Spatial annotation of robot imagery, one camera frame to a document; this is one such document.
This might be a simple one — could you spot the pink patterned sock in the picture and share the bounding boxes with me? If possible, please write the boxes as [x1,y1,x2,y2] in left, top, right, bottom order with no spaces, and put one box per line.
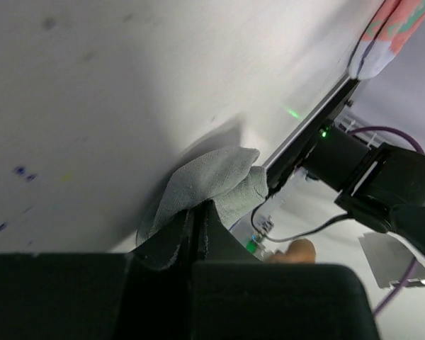
[348,0,425,81]

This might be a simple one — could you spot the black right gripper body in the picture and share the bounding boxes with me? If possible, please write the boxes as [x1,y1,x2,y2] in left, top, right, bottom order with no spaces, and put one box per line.
[267,76,425,233]

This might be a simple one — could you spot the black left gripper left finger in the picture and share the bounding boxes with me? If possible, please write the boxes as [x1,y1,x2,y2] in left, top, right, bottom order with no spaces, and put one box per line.
[0,211,194,339]

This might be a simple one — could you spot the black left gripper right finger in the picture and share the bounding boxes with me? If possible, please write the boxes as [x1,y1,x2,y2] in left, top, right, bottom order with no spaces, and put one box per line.
[193,203,379,339]

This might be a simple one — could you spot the grey-green ankle sock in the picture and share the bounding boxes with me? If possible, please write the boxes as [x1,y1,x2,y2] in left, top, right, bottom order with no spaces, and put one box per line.
[136,146,268,254]

